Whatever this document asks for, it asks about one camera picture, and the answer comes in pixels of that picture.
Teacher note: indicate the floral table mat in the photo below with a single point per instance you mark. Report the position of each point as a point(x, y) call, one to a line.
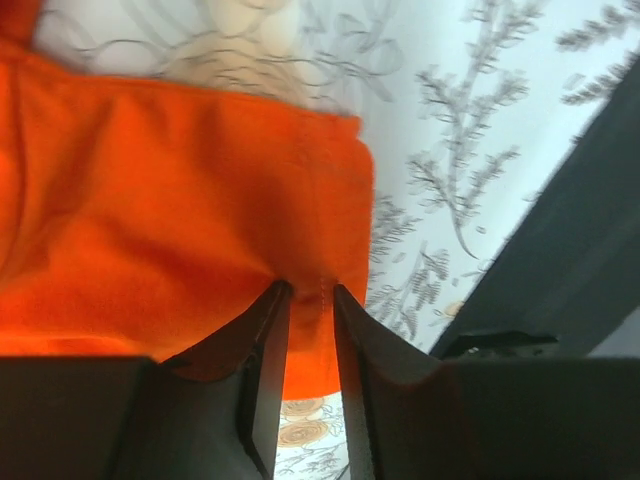
point(469, 107)

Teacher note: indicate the orange t-shirt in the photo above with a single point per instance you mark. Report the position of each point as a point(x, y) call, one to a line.
point(140, 216)

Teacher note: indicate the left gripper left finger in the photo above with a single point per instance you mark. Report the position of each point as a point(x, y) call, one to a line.
point(210, 412)

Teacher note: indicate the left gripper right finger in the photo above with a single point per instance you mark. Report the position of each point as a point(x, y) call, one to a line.
point(411, 416)

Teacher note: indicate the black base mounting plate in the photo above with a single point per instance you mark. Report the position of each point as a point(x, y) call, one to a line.
point(569, 275)

